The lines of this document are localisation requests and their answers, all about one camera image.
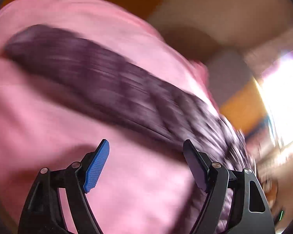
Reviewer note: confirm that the purple quilted down jacket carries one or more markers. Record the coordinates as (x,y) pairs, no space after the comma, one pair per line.
(129,96)

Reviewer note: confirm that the pink bed cover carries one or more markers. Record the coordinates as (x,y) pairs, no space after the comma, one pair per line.
(143,185)

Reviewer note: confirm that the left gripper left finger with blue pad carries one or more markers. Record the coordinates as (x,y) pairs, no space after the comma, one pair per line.
(42,211)

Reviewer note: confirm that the grey yellow blue headboard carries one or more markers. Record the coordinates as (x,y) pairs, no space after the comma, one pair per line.
(235,90)

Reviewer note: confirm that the bedroom window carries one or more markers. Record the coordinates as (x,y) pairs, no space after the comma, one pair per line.
(276,90)

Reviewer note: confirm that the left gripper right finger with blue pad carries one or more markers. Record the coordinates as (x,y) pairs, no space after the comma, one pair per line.
(249,211)

